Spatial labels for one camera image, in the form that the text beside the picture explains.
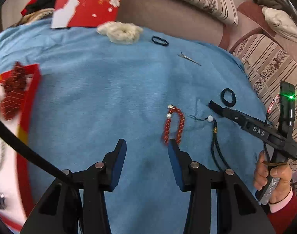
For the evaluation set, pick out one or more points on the person right hand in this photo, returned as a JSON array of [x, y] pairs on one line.
[[282, 172]]

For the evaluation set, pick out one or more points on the red white checkered scrunchie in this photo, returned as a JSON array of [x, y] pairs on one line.
[[14, 89]]

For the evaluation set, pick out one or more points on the blue towel cloth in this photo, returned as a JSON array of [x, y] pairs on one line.
[[94, 92]]

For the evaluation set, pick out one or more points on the striped floral side cushion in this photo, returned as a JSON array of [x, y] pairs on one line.
[[267, 64]]

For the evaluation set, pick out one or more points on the cream knitted scrunchie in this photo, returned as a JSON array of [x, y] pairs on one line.
[[120, 33]]

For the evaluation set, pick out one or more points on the silver hair clip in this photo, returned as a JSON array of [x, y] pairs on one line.
[[188, 58]]

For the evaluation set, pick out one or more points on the black and red clothes pile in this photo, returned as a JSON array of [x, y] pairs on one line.
[[36, 5]]

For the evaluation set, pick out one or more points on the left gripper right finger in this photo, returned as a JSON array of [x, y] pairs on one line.
[[237, 209]]

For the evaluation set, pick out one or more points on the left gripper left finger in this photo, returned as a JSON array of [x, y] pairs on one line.
[[79, 207]]

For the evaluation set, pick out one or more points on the red tray box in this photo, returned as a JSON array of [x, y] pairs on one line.
[[16, 201]]

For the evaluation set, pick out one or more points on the white cloth bundle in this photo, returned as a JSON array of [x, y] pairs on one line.
[[280, 17]]

